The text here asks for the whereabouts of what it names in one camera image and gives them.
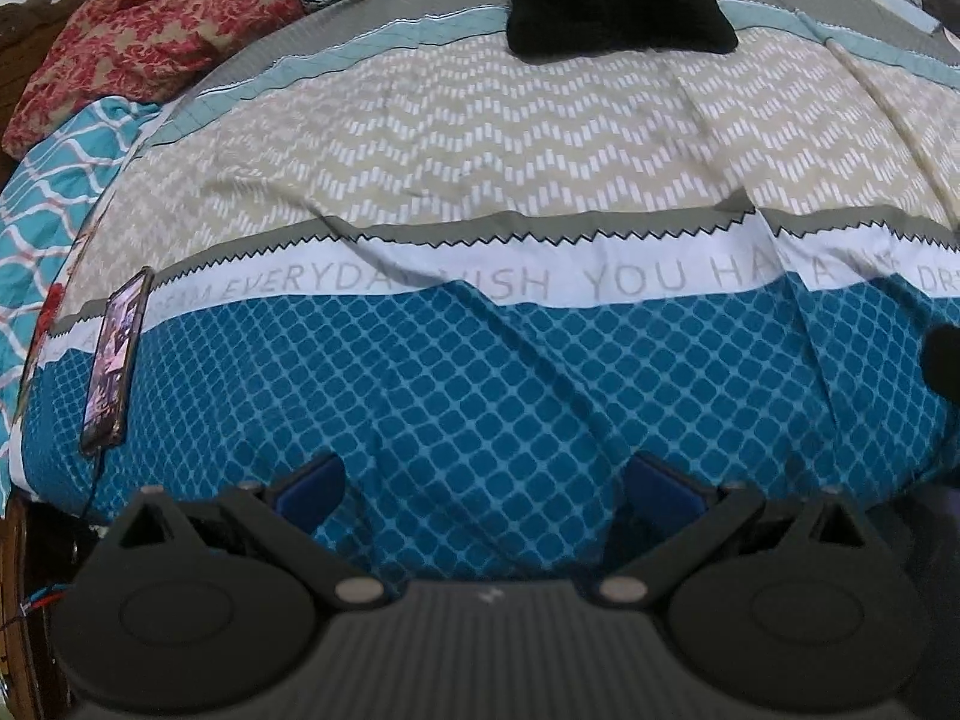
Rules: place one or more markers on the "smartphone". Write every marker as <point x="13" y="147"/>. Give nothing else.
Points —
<point x="112" y="367"/>

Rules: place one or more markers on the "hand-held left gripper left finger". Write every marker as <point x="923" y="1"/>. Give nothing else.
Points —
<point x="312" y="484"/>

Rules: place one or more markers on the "black pants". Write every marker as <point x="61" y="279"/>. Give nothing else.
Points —
<point x="611" y="4"/>

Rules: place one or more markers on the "red floral patchwork blanket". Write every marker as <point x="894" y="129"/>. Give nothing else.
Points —
<point x="150" y="37"/>

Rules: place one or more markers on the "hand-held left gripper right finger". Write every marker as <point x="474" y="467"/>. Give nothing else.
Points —
<point x="658" y="492"/>

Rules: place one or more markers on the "patterned teal beige bed sheet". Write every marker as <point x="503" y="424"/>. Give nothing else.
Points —
<point x="480" y="360"/>

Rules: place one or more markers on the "teal white patterned pillow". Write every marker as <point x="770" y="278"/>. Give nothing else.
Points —
<point x="52" y="187"/>

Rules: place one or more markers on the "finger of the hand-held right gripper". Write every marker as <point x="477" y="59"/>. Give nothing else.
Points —
<point x="943" y="358"/>

